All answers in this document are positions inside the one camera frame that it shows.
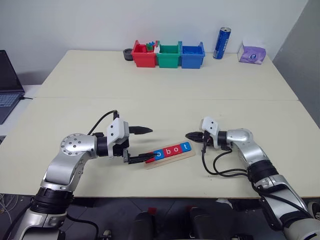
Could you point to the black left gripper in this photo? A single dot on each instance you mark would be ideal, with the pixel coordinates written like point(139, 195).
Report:
point(120, 147)

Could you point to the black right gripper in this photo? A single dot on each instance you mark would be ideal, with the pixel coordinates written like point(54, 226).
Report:
point(206, 138)

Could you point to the blue letter t block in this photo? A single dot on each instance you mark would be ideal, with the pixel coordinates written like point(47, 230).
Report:
point(186, 146)

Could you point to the red letter r block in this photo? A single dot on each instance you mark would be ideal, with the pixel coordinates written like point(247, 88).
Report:
point(149, 161)

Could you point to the blue letter o block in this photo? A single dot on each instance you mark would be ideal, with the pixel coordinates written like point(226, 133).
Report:
point(160, 155)

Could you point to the red letter o block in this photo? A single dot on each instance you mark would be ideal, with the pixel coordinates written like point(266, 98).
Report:
point(177, 149)

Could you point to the red letter b block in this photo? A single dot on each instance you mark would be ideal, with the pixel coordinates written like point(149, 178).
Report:
point(168, 152)

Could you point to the wooden letter tray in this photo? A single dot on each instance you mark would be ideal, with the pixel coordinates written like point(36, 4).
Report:
point(172, 161)

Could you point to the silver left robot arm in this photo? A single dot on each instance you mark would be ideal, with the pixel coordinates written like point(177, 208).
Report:
point(72, 147)

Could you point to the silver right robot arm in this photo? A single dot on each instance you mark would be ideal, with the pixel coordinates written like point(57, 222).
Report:
point(252, 152)

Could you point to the small red tab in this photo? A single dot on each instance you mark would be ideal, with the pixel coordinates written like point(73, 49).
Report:
point(152, 210)

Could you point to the blue plastic bin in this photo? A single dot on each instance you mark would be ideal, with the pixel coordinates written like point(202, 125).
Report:
point(192, 60)

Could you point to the green plastic bin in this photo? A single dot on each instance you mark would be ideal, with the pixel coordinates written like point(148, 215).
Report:
point(168, 60)

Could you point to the dark rounded shape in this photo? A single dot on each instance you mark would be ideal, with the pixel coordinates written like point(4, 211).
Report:
point(143, 226)
point(201, 223)

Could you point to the red plastic bin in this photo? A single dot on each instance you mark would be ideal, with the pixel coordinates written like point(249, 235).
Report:
point(143, 59)

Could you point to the black round holder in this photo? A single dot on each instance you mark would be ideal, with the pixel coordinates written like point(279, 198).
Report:
point(127, 55)

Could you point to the small white toy piece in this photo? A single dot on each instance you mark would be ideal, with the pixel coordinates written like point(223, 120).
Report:
point(157, 49)

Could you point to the small green toy block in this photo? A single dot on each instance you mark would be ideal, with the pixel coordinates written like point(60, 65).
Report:
point(150, 48)

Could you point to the blue drink can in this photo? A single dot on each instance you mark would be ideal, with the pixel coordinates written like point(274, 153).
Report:
point(221, 43)

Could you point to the purple tissue pack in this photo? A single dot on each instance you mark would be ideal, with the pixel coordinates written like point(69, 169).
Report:
point(252, 56)

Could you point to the small blue toy piece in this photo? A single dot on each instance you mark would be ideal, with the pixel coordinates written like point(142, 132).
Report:
point(150, 44)

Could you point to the dark laptop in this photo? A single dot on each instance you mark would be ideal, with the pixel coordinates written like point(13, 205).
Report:
point(7, 75)

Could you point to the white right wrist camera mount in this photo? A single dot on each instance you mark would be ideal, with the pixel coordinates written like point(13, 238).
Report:
point(209, 125)

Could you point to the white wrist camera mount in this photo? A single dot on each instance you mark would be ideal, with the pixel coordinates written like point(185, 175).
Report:
point(209, 125)
point(115, 130)

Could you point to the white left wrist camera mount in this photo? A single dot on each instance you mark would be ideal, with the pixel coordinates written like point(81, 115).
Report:
point(115, 130)

